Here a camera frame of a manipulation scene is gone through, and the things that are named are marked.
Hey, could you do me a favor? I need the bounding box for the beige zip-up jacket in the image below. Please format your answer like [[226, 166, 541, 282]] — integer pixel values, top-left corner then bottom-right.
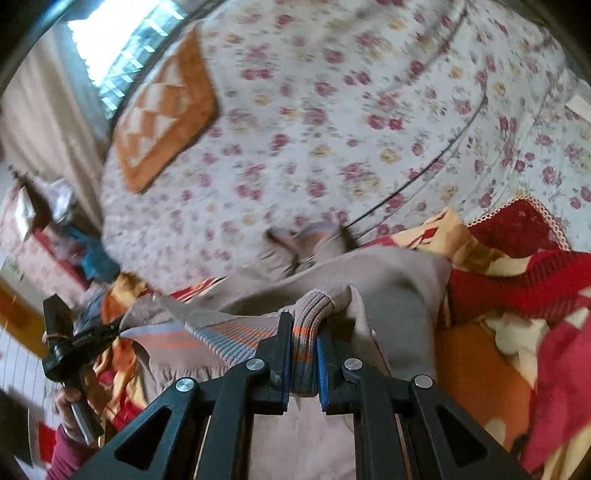
[[121, 225, 452, 479]]

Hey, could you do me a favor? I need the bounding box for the beige curtain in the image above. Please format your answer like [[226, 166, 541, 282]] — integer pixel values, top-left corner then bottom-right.
[[1, 23, 110, 229]]

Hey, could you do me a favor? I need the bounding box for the floral white quilt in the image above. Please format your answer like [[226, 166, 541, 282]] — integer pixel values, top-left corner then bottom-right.
[[101, 1, 590, 292]]

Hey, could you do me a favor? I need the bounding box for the orange checkered cushion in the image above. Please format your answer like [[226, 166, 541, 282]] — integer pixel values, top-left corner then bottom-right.
[[113, 21, 218, 193]]

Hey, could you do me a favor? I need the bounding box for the person's left hand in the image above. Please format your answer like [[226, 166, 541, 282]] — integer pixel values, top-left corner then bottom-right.
[[55, 387, 95, 446]]

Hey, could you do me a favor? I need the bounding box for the blue plastic bag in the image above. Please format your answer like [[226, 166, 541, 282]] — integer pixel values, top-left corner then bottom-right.
[[65, 226, 120, 283]]

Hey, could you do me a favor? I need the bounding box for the red orange patterned blanket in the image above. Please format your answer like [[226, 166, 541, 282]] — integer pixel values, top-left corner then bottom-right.
[[94, 200, 590, 479]]

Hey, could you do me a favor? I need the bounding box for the maroon sleeved left forearm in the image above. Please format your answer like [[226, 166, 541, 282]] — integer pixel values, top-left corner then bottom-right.
[[45, 425, 99, 480]]

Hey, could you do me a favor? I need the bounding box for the floral covered box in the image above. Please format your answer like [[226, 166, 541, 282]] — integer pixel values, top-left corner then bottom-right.
[[1, 186, 88, 308]]

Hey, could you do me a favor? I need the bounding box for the clear plastic bag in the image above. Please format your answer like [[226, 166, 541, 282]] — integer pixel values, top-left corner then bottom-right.
[[44, 179, 76, 224]]

